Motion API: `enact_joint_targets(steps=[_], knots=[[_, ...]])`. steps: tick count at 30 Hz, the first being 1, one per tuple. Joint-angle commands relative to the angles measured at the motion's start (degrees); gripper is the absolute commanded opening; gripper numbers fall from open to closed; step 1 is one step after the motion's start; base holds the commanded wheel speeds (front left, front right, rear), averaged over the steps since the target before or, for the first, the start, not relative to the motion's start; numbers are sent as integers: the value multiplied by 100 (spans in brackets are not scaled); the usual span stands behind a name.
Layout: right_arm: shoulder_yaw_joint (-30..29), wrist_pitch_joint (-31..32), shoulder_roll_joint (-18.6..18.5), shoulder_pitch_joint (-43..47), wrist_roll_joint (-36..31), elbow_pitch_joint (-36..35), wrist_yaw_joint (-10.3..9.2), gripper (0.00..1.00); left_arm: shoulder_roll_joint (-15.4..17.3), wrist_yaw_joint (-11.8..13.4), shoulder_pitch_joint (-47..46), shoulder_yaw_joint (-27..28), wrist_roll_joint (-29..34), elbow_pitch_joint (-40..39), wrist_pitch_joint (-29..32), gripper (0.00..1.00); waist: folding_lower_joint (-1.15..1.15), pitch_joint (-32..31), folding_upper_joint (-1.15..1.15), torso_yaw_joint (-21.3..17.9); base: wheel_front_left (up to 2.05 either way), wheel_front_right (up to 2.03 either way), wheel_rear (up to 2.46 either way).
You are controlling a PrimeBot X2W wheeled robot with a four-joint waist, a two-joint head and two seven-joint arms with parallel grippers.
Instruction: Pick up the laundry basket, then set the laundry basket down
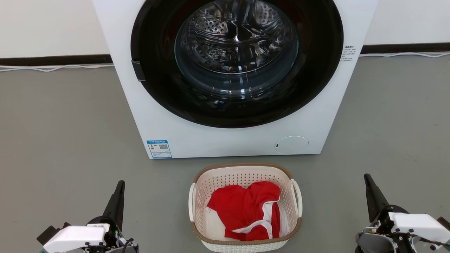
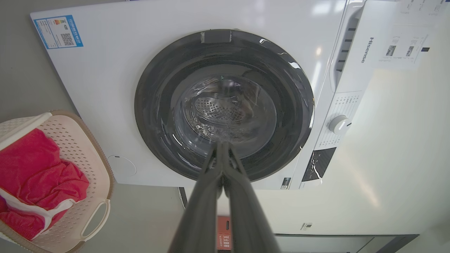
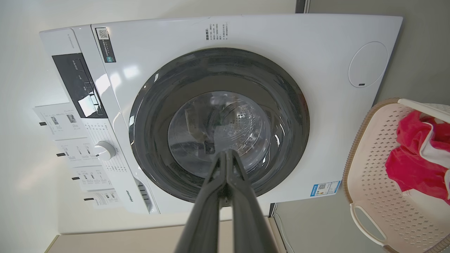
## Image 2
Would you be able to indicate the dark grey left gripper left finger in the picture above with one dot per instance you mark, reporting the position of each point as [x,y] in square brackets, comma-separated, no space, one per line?
[202,211]

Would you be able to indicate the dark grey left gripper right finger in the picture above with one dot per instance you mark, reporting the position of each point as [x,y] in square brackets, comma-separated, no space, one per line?
[246,218]

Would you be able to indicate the cream perforated laundry basket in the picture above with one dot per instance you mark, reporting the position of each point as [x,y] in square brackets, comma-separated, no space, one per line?
[88,165]

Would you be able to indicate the orange box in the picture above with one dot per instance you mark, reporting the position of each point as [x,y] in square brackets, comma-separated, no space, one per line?
[225,235]

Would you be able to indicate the small washer barcode sticker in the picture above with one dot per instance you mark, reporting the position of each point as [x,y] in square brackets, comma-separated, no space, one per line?
[285,183]

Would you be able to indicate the black washer display panel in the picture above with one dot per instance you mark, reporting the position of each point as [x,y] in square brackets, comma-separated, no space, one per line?
[318,165]

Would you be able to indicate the round white filter cover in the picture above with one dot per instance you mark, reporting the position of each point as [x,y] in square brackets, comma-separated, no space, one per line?
[121,166]

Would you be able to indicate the round black glass washer door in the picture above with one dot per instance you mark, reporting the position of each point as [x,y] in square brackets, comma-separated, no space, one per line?
[158,105]

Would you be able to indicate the white washer control knob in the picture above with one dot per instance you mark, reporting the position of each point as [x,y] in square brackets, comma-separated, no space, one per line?
[339,124]

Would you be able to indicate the white front-load washing machine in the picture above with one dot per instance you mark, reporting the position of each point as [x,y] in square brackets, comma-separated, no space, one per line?
[105,105]

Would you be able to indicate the red garment with white trim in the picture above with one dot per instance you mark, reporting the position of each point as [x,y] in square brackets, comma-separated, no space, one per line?
[35,175]

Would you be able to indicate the white detergent drawer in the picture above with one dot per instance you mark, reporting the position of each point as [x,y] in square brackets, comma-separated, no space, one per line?
[346,45]

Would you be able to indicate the printed paper sheet with photos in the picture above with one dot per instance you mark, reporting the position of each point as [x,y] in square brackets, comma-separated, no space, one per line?
[404,51]

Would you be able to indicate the blue energy label sticker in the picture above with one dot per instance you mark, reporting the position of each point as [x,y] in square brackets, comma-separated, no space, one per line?
[58,31]

